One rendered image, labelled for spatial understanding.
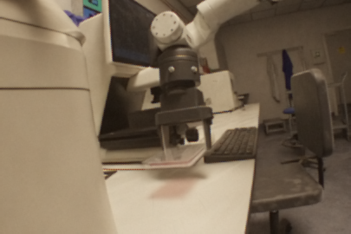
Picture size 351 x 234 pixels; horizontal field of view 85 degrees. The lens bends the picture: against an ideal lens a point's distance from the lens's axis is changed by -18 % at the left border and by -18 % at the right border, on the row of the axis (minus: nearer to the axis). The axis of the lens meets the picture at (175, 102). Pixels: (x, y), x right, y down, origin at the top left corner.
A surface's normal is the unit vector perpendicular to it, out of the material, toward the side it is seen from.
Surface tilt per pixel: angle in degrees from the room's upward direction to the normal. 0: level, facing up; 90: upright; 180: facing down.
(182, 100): 78
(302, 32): 90
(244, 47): 90
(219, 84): 90
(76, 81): 90
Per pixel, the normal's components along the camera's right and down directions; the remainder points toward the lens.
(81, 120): 0.96, -0.14
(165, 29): -0.39, -0.15
